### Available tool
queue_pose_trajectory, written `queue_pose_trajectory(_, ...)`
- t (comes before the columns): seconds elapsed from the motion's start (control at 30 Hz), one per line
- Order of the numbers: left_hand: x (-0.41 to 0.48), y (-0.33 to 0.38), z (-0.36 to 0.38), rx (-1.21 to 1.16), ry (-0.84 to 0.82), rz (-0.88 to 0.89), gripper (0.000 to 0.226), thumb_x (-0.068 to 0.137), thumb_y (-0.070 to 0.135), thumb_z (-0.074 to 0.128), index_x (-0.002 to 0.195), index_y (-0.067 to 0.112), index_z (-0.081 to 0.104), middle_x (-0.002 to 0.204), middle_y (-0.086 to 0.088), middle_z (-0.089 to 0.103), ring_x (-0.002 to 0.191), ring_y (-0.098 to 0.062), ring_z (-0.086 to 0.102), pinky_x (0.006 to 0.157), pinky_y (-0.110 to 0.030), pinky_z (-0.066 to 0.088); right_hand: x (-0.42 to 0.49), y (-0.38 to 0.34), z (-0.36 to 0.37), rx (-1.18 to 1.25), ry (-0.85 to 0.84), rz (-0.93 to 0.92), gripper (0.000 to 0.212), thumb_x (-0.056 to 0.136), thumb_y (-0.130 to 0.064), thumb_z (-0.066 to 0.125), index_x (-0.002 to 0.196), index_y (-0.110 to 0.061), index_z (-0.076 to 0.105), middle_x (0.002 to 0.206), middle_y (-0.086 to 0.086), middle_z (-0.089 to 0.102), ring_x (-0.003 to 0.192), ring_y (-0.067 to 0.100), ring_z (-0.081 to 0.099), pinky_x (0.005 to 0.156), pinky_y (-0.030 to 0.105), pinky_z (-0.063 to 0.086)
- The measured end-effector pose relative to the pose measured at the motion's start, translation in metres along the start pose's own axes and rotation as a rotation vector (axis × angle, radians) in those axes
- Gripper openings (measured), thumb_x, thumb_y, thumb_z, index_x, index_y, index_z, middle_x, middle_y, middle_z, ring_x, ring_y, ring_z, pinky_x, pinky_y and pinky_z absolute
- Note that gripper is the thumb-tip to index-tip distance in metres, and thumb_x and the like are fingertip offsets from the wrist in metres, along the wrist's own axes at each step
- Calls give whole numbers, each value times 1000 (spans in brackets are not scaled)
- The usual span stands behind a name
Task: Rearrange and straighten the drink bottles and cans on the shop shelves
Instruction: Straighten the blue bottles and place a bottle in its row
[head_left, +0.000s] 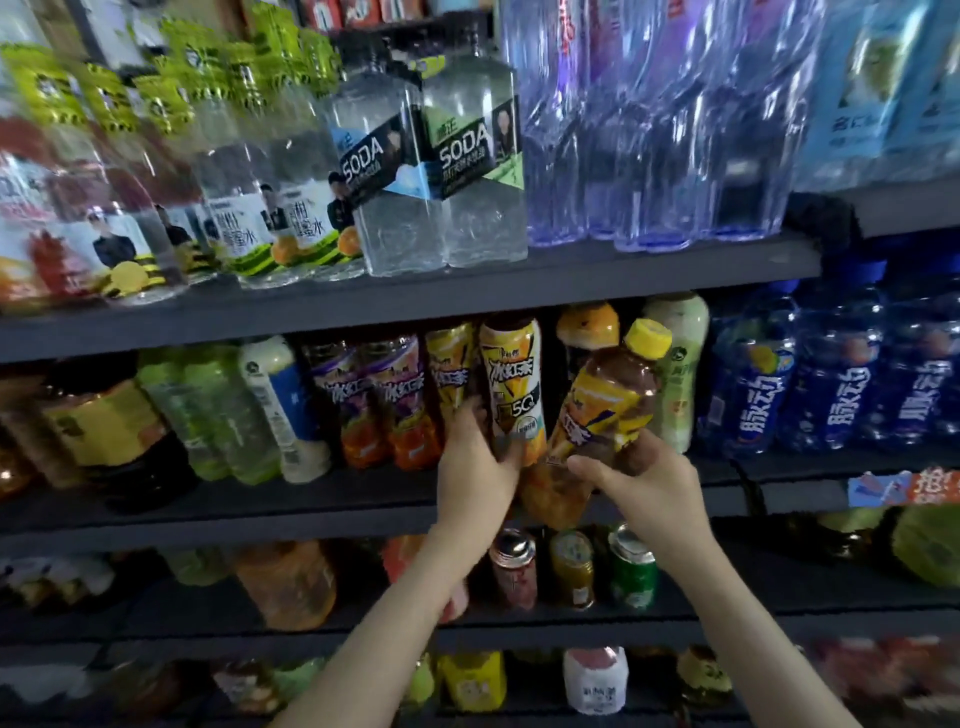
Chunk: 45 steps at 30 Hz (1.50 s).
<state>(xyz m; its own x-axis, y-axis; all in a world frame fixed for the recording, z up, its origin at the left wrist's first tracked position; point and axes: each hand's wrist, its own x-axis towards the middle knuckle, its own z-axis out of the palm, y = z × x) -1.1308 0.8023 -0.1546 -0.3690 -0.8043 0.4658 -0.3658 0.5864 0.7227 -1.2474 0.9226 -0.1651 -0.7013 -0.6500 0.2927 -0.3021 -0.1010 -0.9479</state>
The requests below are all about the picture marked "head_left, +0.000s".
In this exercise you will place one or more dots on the person's right hand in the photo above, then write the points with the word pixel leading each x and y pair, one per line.
pixel 660 503

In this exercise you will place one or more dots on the person's left hand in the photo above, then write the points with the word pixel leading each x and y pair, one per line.
pixel 473 488

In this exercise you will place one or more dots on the pink squat drink bottle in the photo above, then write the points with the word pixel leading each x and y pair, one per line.
pixel 402 555

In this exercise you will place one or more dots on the orange brown label bottle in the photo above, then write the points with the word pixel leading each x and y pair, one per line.
pixel 600 405

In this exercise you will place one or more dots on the white green label bottle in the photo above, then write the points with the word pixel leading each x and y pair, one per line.
pixel 683 375

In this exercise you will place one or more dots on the white squat drink bottle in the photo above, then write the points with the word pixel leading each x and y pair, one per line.
pixel 596 678

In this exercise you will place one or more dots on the dark label tea bottle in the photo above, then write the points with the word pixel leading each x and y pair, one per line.
pixel 588 327

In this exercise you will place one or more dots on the white blue drink bottle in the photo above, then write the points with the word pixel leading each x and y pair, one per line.
pixel 285 408

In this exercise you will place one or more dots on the orange squat drink bottle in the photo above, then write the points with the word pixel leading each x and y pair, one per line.
pixel 285 585

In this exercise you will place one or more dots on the dark grey metal shelf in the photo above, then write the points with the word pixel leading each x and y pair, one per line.
pixel 375 300

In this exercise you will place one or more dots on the row of dark blue sports bottles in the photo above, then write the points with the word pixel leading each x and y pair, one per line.
pixel 840 368

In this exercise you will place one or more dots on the yellow green drink bottle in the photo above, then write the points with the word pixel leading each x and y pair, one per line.
pixel 930 543

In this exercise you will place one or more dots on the dark bottle yellow label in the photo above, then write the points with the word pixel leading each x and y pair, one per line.
pixel 105 435

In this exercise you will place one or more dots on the tall clear bottle red label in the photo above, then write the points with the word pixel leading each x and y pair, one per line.
pixel 765 105
pixel 552 120
pixel 660 120

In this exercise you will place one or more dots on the amber tea bottle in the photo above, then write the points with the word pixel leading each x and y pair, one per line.
pixel 23 443

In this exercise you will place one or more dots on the row of blue label water bottles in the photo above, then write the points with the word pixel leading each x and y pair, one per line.
pixel 885 75

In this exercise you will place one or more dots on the person's right forearm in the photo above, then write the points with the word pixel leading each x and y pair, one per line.
pixel 758 645

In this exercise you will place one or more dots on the person's left forearm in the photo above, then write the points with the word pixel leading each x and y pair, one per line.
pixel 383 645

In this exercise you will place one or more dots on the orange promotional price tag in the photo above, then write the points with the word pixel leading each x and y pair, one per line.
pixel 908 488

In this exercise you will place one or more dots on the red label metal tin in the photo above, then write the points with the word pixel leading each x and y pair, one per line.
pixel 513 570

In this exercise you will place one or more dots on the gold lid metal tin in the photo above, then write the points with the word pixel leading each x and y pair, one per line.
pixel 573 567

